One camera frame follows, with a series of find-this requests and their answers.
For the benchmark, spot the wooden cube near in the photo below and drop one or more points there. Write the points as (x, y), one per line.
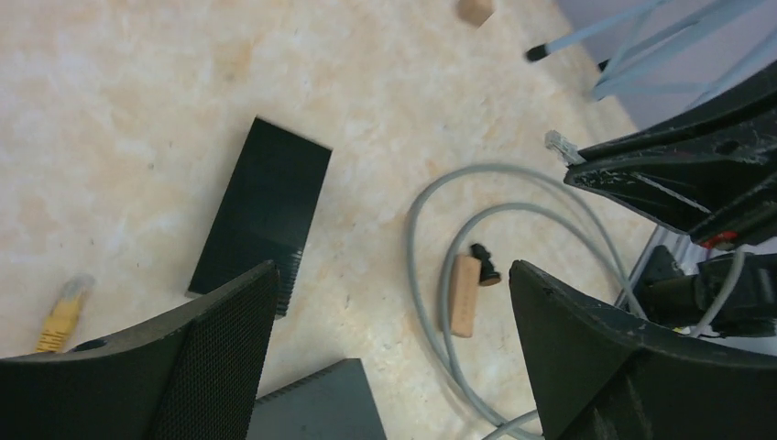
(474, 12)

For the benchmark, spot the light blue tripod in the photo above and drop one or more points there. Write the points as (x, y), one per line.
(633, 59)

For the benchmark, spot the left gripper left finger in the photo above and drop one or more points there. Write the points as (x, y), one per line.
(189, 373)

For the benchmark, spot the wooden cylinder block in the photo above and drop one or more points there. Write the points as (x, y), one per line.
(464, 285)

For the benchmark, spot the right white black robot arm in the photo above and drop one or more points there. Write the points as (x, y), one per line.
(682, 300)

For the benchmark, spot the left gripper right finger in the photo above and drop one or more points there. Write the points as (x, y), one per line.
(597, 372)

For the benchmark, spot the black network switch box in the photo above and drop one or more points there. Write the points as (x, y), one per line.
(335, 402)

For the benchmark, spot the black blue switch box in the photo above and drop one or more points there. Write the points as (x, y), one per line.
(266, 212)

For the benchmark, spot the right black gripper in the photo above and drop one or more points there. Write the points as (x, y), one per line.
(720, 205)

